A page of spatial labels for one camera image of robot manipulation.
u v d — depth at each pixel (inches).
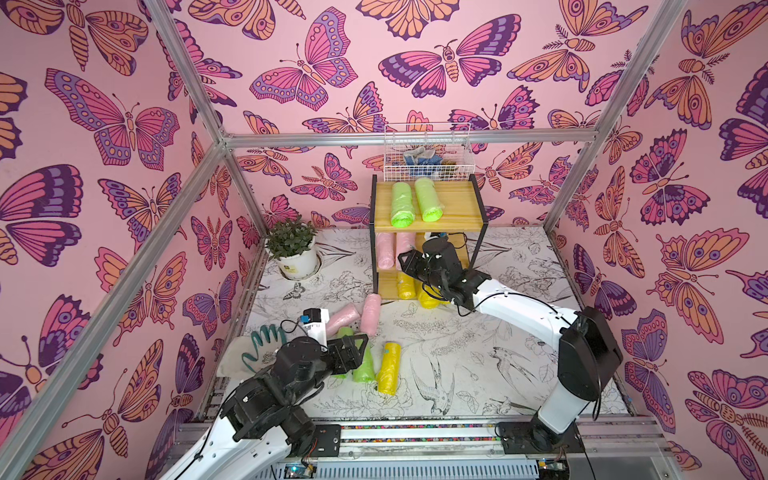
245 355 33.5
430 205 29.1
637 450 28.7
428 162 36.5
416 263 28.7
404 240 33.5
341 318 36.3
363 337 26.3
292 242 36.3
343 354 23.6
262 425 18.3
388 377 31.6
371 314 36.5
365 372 32.3
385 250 33.6
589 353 18.1
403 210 28.4
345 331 35.3
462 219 29.3
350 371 23.6
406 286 38.3
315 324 24.3
